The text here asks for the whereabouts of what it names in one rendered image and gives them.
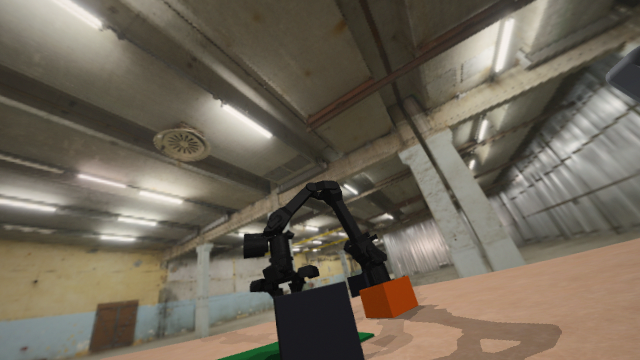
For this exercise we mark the green circuit board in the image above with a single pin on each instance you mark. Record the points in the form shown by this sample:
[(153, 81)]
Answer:
[(271, 351)]

